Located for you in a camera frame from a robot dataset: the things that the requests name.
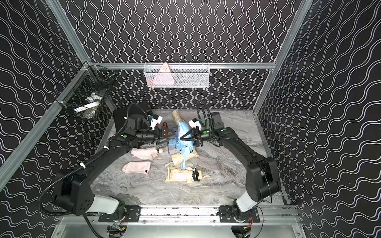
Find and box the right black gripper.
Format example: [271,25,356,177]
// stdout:
[180,127,214,146]

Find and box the light blue umbrella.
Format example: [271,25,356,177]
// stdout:
[169,120,193,170]

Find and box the pink sleeved umbrella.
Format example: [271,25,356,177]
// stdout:
[131,147,163,160]

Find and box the pink umbrella sleeve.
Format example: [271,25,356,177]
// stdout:
[122,161,151,175]

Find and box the beige umbrella with wooden handle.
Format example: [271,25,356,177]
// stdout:
[166,167,210,183]

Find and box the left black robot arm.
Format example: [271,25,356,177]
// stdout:
[37,114,176,220]

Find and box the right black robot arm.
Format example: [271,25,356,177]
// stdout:
[180,112,281,213]

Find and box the cream sleeved umbrella front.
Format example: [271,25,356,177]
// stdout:
[165,151,199,167]

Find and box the beige umbrella at back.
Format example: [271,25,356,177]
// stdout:
[170,109,185,125]

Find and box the black tool case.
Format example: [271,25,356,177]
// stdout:
[113,102,153,133]

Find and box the pink triangle card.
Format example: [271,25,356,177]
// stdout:
[153,62,175,86]

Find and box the white roll in basket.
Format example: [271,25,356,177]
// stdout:
[73,92,103,119]

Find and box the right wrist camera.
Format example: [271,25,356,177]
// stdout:
[189,118,203,130]

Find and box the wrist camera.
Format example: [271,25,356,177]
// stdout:
[150,115,163,131]
[189,118,203,130]

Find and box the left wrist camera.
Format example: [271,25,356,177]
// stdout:
[150,115,163,131]

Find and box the white wire basket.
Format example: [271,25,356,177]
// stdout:
[143,61,210,88]

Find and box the aluminium front rail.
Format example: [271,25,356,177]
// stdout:
[61,204,298,226]

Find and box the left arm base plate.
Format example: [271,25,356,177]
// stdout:
[98,205,141,223]

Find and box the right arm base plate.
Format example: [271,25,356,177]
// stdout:
[216,205,260,224]

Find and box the black wire basket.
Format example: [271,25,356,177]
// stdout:
[58,65,118,121]

